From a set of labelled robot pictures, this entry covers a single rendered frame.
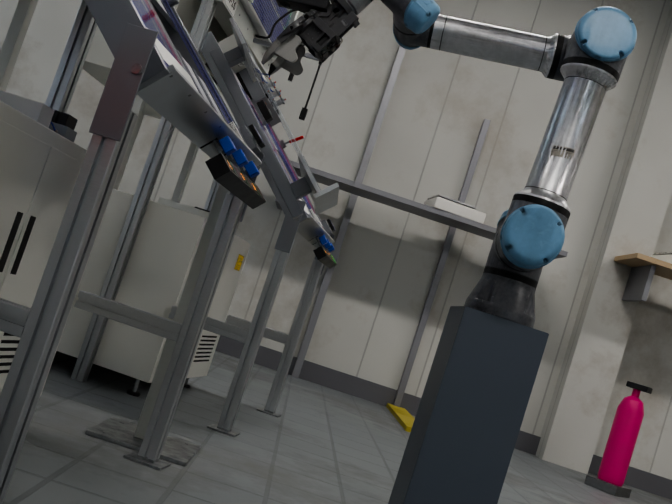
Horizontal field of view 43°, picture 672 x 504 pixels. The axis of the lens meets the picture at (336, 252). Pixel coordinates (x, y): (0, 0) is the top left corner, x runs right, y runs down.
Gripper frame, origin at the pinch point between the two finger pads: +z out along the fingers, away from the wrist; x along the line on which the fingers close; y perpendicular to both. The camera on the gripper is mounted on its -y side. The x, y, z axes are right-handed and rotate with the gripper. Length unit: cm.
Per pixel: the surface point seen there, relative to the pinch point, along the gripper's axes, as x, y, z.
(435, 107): 379, -46, -95
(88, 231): -52, 20, 40
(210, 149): -7.3, 7.7, 20.8
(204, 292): 21, 21, 45
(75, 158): -2.3, -13.0, 42.7
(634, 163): 382, 70, -160
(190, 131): -21.4, 7.7, 20.8
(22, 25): 17, -56, 34
